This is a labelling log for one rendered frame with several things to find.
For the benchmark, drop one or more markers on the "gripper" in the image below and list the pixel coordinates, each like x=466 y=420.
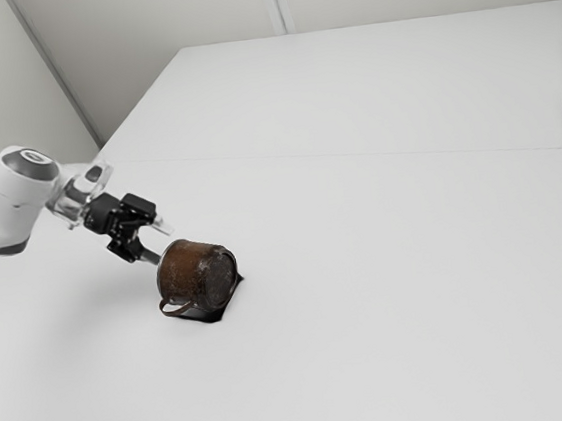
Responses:
x=113 y=214

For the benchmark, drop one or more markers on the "rusty brown metal mug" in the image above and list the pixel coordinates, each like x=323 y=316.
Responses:
x=199 y=280

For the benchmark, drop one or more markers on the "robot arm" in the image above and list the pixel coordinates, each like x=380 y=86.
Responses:
x=8 y=199

